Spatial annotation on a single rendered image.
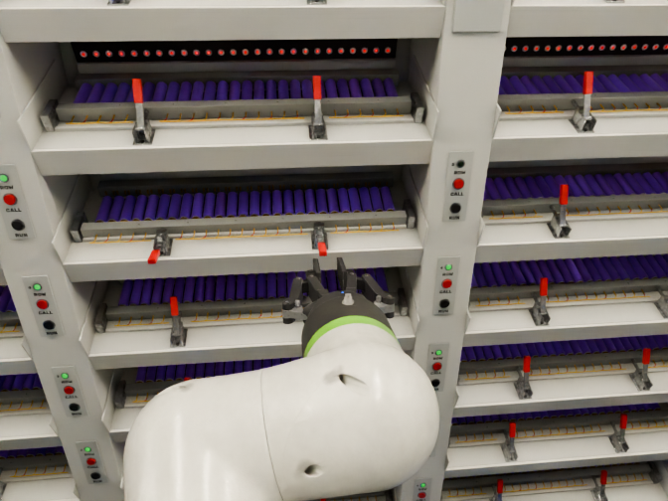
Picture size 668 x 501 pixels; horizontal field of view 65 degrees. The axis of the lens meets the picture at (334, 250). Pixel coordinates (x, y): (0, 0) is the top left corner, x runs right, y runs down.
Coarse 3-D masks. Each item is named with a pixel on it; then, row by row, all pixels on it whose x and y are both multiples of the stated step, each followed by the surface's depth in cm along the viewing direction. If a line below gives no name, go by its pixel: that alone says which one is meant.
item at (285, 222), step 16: (96, 224) 90; (112, 224) 90; (128, 224) 90; (144, 224) 90; (160, 224) 90; (176, 224) 90; (192, 224) 90; (208, 224) 90; (224, 224) 91; (240, 224) 91; (256, 224) 91; (272, 224) 92; (288, 224) 92; (304, 224) 92; (336, 224) 93; (352, 224) 93; (368, 224) 94; (384, 224) 94; (400, 224) 94
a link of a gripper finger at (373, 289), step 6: (366, 276) 69; (366, 282) 67; (372, 282) 66; (366, 288) 67; (372, 288) 64; (378, 288) 64; (366, 294) 67; (372, 294) 64; (378, 294) 62; (384, 294) 62; (372, 300) 64; (384, 300) 61; (390, 300) 61; (390, 318) 61
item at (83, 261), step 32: (96, 192) 99; (416, 192) 94; (64, 224) 87; (416, 224) 95; (64, 256) 86; (96, 256) 88; (128, 256) 88; (160, 256) 88; (192, 256) 88; (224, 256) 88; (256, 256) 89; (288, 256) 90; (320, 256) 90; (352, 256) 91; (384, 256) 92; (416, 256) 93
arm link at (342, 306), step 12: (336, 300) 51; (348, 300) 50; (360, 300) 51; (312, 312) 52; (324, 312) 50; (336, 312) 49; (348, 312) 48; (360, 312) 48; (372, 312) 49; (312, 324) 50; (324, 324) 47; (384, 324) 48
